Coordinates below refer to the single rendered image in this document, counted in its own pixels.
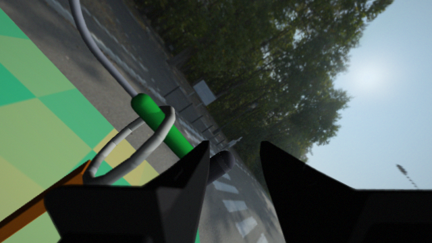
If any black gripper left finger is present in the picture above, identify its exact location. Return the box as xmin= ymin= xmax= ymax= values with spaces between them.
xmin=44 ymin=140 xmax=210 ymax=243

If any orange-brown handle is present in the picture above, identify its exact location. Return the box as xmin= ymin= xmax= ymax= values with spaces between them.
xmin=0 ymin=105 xmax=176 ymax=243

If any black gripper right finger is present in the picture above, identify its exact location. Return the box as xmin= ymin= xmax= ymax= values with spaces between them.
xmin=260 ymin=141 xmax=432 ymax=243

